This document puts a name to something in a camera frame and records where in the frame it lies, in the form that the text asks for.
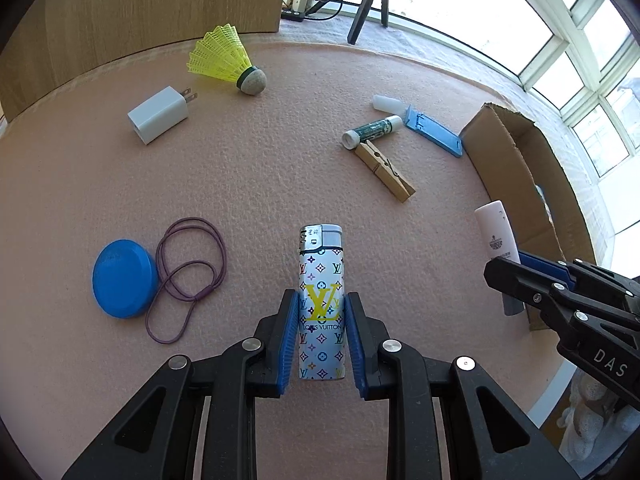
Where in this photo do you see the blue round lid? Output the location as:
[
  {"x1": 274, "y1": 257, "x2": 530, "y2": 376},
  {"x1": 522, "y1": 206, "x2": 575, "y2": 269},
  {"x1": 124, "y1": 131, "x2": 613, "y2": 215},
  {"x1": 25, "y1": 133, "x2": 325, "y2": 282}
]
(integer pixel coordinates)
[{"x1": 92, "y1": 240, "x2": 160, "y2": 319}]

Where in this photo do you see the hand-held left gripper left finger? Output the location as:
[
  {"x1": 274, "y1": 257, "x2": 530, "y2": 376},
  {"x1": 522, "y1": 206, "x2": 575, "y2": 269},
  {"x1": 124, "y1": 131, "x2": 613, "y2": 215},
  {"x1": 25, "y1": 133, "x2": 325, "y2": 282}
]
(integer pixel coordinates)
[{"x1": 62, "y1": 287, "x2": 301, "y2": 480}]

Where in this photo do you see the wooden clothespin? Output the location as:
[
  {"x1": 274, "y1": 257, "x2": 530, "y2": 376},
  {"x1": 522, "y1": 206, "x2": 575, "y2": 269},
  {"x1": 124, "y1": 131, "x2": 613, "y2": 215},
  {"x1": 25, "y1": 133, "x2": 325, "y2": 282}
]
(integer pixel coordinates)
[{"x1": 354, "y1": 140, "x2": 417, "y2": 203}]

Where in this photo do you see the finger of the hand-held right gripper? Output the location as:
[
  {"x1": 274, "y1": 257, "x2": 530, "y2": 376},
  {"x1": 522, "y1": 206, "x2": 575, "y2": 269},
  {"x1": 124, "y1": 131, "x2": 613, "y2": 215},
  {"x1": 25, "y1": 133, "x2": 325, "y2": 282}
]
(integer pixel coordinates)
[
  {"x1": 520, "y1": 252, "x2": 631, "y2": 296},
  {"x1": 483, "y1": 256, "x2": 576, "y2": 331}
]

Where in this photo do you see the white wall charger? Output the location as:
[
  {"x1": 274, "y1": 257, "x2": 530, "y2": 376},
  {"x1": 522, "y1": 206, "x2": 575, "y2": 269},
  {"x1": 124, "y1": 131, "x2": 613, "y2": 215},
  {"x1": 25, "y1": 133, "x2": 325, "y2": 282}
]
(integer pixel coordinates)
[{"x1": 127, "y1": 86, "x2": 197, "y2": 146}]

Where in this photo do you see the patterned white lighter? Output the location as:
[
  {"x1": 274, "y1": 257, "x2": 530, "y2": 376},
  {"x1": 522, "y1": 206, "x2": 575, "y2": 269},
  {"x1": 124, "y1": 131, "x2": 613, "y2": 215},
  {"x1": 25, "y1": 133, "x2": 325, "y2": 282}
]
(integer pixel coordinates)
[{"x1": 296, "y1": 223, "x2": 347, "y2": 382}]

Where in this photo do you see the yellow shuttlecock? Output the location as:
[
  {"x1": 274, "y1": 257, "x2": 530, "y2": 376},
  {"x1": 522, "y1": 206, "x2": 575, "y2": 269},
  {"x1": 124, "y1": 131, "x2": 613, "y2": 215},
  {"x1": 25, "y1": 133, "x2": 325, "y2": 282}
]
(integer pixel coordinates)
[{"x1": 187, "y1": 23, "x2": 267, "y2": 97}]

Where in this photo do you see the purple hair tie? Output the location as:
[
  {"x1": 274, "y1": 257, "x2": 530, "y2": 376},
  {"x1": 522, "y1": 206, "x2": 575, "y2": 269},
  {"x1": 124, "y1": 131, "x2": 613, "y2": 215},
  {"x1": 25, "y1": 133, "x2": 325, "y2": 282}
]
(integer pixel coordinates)
[{"x1": 145, "y1": 217, "x2": 228, "y2": 345}]

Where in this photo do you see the person's right hand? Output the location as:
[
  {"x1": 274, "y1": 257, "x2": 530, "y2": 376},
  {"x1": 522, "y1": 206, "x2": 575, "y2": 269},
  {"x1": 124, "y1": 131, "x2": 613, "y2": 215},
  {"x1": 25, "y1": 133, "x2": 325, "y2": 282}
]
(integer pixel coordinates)
[{"x1": 557, "y1": 370, "x2": 623, "y2": 466}]

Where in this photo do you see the large wooden board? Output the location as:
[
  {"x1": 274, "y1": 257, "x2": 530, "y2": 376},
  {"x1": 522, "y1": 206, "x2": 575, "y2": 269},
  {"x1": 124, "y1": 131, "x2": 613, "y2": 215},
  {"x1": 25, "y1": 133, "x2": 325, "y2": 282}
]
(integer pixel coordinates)
[{"x1": 0, "y1": 0, "x2": 291, "y2": 123}]

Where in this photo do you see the green and white lip balm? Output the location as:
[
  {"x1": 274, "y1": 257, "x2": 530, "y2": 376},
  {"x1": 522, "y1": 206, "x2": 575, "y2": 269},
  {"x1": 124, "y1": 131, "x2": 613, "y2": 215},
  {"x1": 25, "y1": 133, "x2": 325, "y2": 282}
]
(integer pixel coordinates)
[{"x1": 342, "y1": 115, "x2": 404, "y2": 151}]

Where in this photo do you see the white cosmetic tube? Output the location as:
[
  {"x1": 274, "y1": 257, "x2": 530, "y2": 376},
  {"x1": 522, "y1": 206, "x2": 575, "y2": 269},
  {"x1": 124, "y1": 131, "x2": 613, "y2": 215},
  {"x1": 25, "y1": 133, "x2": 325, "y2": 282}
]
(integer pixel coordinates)
[{"x1": 474, "y1": 200, "x2": 526, "y2": 317}]

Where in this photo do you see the blue plastic tag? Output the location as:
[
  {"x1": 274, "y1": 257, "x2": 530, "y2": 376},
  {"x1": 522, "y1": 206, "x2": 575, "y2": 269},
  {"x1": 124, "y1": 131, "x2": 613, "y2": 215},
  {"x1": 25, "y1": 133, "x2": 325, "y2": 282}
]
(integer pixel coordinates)
[{"x1": 402, "y1": 105, "x2": 464, "y2": 159}]

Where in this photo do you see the white window frame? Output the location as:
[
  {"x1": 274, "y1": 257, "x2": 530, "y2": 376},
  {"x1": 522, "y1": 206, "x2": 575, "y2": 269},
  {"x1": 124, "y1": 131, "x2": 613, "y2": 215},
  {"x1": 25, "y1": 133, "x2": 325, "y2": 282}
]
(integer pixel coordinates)
[{"x1": 287, "y1": 0, "x2": 640, "y2": 181}]

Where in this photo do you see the white plastic cap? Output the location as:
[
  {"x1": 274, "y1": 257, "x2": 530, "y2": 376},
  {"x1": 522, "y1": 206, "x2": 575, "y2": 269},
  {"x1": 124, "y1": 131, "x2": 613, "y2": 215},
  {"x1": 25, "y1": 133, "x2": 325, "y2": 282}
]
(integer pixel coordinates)
[{"x1": 372, "y1": 94, "x2": 408, "y2": 113}]

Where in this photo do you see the cardboard box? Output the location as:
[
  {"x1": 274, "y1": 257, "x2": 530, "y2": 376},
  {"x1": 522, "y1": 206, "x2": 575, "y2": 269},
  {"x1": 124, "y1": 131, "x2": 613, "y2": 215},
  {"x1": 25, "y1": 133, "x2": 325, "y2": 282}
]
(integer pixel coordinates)
[{"x1": 460, "y1": 102, "x2": 598, "y2": 331}]

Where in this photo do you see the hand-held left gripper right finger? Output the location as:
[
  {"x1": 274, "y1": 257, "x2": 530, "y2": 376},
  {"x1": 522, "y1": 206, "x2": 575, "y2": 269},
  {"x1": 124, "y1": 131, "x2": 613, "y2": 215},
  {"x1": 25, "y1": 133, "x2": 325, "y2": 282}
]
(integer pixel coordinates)
[{"x1": 344, "y1": 291, "x2": 581, "y2": 480}]

